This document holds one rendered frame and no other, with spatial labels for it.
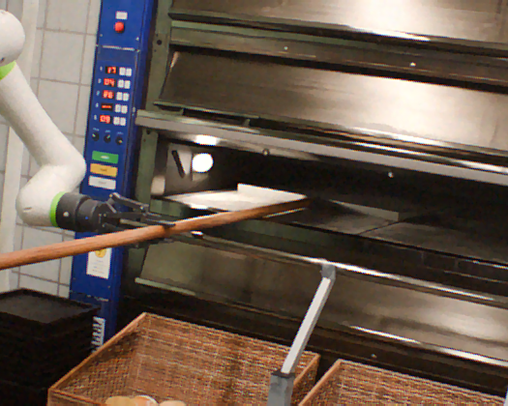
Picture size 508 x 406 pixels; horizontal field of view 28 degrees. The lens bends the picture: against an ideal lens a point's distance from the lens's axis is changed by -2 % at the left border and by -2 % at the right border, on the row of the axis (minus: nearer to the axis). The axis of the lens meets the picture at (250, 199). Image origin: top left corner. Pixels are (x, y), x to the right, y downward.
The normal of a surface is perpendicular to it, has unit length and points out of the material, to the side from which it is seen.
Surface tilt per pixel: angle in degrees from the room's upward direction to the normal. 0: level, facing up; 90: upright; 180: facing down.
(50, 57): 90
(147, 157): 90
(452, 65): 90
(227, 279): 70
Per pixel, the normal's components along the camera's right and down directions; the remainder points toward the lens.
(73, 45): -0.42, 0.07
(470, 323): -0.35, -0.28
